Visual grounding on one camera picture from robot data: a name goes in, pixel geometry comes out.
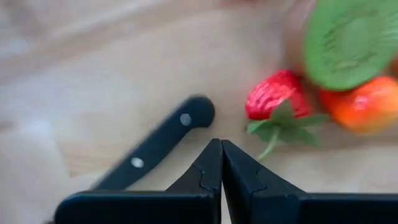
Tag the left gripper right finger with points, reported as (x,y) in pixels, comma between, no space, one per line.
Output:
(311,210)

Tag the plastic kiwi half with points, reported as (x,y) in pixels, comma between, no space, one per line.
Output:
(348,43)

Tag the red plastic strawberry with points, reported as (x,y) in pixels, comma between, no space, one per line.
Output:
(273,96)

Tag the small orange plastic fruit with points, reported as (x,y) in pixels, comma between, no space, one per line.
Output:
(363,105)

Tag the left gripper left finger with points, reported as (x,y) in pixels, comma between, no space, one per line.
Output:
(140,208)

